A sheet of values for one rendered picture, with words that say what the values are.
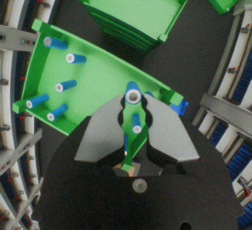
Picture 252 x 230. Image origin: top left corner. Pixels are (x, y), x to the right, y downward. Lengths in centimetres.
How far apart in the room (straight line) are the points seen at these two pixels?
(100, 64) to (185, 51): 65
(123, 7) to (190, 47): 53
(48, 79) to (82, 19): 59
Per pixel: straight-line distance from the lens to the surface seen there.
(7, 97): 77
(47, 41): 26
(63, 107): 31
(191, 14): 92
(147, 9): 48
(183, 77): 83
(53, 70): 32
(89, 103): 30
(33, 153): 122
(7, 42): 67
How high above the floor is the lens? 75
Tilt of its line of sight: 73 degrees down
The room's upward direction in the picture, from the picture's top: 176 degrees counter-clockwise
